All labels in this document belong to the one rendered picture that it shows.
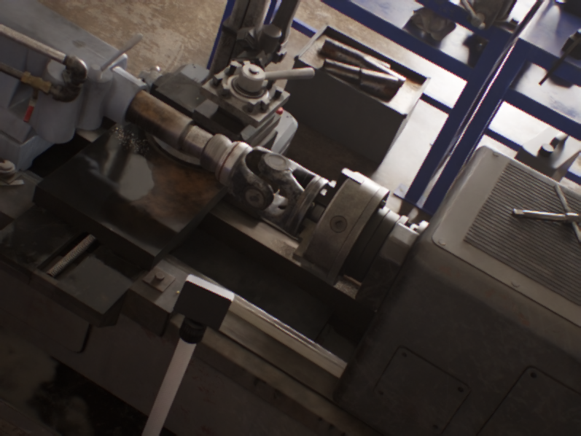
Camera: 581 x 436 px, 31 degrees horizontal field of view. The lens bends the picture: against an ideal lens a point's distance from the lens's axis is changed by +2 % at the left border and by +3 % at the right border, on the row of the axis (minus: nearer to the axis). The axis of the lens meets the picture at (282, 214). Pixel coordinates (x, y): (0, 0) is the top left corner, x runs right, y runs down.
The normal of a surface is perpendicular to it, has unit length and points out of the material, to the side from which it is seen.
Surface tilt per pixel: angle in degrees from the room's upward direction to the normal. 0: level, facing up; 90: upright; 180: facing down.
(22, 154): 90
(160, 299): 0
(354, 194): 13
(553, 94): 0
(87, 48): 0
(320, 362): 48
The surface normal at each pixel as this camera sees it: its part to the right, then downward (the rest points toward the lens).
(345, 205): 0.06, -0.37
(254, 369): 0.31, -0.71
